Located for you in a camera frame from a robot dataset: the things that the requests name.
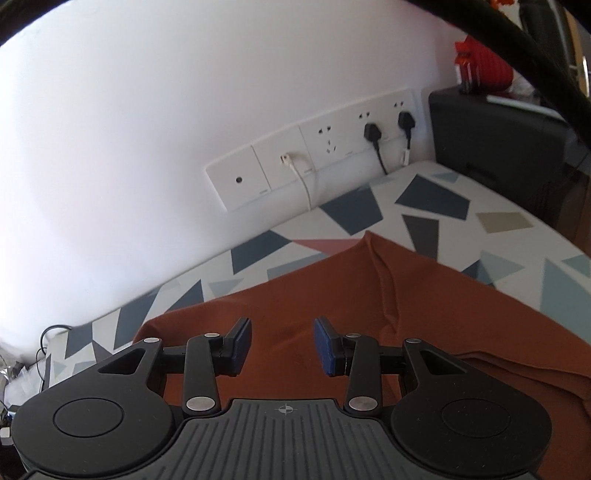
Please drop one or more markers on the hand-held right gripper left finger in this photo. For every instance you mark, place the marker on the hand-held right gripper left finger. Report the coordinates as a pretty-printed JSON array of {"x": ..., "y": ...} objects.
[{"x": 241, "y": 344}]

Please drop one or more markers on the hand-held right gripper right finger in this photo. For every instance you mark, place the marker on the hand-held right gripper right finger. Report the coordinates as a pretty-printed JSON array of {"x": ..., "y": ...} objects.
[{"x": 324, "y": 346}]

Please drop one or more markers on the rust orange knit sweater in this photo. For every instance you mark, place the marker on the rust orange knit sweater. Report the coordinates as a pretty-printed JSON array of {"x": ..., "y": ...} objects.
[{"x": 323, "y": 286}]

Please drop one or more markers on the geometric patterned bed sheet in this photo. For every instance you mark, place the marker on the geometric patterned bed sheet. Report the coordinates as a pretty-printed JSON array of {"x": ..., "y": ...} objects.
[{"x": 429, "y": 198}]

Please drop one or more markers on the black power plug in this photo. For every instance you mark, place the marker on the black power plug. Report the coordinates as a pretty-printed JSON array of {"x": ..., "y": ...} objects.
[
  {"x": 406, "y": 121},
  {"x": 373, "y": 133}
]

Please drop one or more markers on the crumpled white plastic bag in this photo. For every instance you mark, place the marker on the crumpled white plastic bag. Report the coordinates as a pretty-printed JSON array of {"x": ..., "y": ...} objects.
[{"x": 7, "y": 371}]

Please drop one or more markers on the black bedside cabinet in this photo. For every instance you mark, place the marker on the black bedside cabinet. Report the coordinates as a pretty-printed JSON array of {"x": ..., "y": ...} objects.
[{"x": 485, "y": 134}]

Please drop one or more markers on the red decorative object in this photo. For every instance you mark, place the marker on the red decorative object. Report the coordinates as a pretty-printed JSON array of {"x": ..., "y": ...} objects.
[{"x": 485, "y": 64}]

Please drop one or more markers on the beige door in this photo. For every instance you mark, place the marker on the beige door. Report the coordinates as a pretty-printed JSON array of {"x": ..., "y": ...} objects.
[{"x": 576, "y": 37}]

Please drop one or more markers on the white wall outlet panel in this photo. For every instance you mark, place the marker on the white wall outlet panel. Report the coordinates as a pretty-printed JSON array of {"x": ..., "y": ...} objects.
[{"x": 258, "y": 161}]

